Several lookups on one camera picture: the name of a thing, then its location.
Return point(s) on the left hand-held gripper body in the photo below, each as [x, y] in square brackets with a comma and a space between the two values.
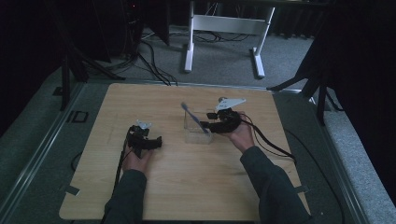
[138, 138]

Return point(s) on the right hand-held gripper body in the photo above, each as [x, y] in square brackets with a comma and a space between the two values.
[229, 116]

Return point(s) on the clear plastic box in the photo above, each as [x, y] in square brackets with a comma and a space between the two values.
[196, 132]

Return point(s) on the blue toothbrush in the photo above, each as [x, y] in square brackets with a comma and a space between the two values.
[193, 118]

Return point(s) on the person's left hand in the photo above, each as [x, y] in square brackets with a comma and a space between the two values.
[136, 161]

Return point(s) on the person's right hand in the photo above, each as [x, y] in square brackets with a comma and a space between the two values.
[243, 137]

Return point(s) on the grey tape strip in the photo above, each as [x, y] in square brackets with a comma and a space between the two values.
[302, 189]
[72, 190]

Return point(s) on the black tripod stand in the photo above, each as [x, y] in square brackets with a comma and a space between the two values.
[67, 77]
[320, 93]

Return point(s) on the black rectangular floor bracket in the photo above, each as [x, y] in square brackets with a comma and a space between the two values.
[77, 116]

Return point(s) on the white metal table frame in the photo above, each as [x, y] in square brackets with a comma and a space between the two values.
[229, 25]

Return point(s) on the metal floor rail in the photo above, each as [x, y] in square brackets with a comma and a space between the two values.
[339, 161]
[40, 143]

